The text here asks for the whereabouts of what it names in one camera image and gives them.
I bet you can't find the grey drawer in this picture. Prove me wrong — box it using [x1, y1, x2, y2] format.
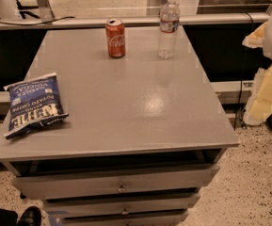
[61, 210, 188, 226]
[44, 193, 200, 218]
[13, 164, 219, 200]

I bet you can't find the blue Kettle chip bag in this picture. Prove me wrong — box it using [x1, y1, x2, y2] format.
[4, 73, 69, 139]

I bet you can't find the grey drawer cabinet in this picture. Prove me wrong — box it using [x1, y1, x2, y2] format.
[0, 25, 240, 226]

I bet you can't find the top grey drawer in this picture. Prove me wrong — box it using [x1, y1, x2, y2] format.
[13, 164, 219, 200]

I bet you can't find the black shoe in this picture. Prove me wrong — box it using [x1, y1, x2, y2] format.
[17, 206, 41, 226]

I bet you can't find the bottom grey drawer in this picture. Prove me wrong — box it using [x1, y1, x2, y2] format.
[61, 210, 188, 226]

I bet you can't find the grey metal rail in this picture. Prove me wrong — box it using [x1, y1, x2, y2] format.
[0, 12, 269, 30]

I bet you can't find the red Coca-Cola can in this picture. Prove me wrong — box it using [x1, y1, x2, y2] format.
[105, 18, 126, 58]

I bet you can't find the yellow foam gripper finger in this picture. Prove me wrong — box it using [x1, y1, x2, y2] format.
[243, 65, 272, 126]
[242, 22, 266, 49]

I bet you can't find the middle grey drawer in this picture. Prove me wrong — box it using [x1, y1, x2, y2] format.
[44, 193, 200, 218]

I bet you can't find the black cable on rail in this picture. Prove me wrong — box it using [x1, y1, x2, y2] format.
[0, 15, 76, 26]

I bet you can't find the black hanging cable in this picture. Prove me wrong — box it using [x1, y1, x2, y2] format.
[233, 12, 255, 131]

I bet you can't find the clear plastic water bottle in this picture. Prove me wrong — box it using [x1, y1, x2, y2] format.
[158, 0, 180, 58]

